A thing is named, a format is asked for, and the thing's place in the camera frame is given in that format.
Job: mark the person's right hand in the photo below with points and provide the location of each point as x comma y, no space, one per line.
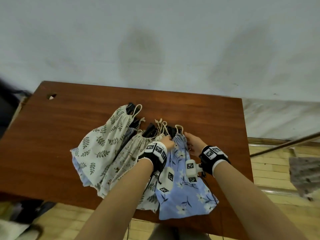
196,144

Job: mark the person's left hand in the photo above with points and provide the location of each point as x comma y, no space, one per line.
167,143

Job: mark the pile of black tripods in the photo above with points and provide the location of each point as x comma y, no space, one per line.
172,131

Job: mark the black bracket arm with knob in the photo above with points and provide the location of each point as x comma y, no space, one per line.
135,124

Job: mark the metal clothes rack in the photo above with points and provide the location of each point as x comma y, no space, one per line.
287,144

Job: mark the person's left forearm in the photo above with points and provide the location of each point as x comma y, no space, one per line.
117,204

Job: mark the person's right forearm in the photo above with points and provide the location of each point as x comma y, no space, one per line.
250,204

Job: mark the white sack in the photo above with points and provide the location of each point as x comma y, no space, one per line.
12,229

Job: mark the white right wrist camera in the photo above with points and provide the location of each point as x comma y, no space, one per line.
192,172

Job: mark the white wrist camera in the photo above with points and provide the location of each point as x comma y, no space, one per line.
167,179
192,172

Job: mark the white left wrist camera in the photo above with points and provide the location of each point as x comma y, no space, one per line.
167,179

